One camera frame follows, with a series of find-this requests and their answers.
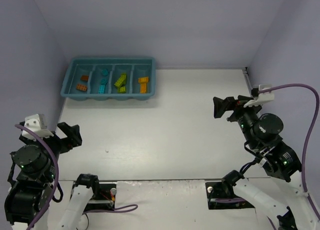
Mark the brown long lego brick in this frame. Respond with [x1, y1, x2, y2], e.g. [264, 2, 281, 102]
[75, 84, 88, 92]

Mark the cyan long lego brick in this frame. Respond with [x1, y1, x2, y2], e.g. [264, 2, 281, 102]
[97, 84, 108, 94]

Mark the cyan square lego brick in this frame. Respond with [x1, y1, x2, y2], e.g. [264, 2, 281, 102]
[100, 78, 108, 85]

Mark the green long lego brick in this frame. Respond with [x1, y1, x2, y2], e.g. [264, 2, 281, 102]
[114, 73, 127, 89]

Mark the yellow long lego brick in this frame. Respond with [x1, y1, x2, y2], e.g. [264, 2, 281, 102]
[140, 82, 148, 94]

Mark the green square lego brick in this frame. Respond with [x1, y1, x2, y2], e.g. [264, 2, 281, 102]
[117, 86, 126, 94]

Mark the orange lego brick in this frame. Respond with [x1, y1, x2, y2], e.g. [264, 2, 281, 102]
[138, 76, 149, 84]

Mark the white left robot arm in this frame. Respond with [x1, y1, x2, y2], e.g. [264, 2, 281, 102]
[4, 122, 82, 230]

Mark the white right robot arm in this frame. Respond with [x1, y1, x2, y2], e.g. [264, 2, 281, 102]
[213, 95, 320, 230]

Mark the teal compartment tray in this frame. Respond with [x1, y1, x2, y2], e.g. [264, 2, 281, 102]
[60, 57, 156, 101]

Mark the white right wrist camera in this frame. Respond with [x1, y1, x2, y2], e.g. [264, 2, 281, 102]
[243, 84, 275, 108]

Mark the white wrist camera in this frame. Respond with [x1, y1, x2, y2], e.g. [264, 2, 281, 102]
[23, 113, 54, 139]
[243, 84, 275, 108]

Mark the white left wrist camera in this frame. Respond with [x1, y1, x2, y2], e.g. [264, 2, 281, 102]
[23, 113, 54, 139]

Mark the black left cable loop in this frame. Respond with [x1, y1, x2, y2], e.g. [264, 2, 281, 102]
[79, 212, 91, 230]

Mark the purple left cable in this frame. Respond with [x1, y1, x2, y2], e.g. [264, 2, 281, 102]
[14, 123, 139, 230]

